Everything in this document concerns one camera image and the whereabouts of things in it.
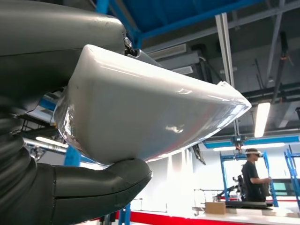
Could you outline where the brown cardboard box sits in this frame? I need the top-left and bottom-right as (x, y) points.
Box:
(205, 202), (227, 215)

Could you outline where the black robot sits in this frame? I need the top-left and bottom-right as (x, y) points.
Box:
(216, 174), (246, 202)

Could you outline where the long ceiling lamp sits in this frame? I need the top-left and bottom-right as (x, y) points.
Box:
(254, 102), (271, 138)

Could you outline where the white table red edge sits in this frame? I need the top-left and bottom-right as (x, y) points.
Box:
(115, 205), (300, 225)

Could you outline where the blue hanging rail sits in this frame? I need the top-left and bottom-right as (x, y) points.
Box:
(203, 135), (300, 150)

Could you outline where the grey ceiling air unit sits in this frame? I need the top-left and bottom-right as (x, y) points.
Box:
(143, 43), (202, 76)

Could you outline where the grey steel column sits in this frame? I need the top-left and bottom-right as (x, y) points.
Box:
(215, 13), (240, 136)

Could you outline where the black flat tray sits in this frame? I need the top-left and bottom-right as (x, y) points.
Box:
(225, 201), (268, 209)

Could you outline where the chrome tube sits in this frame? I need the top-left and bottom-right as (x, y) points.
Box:
(23, 137), (69, 153)

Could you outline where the person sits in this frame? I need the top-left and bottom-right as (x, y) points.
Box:
(241, 148), (272, 203)

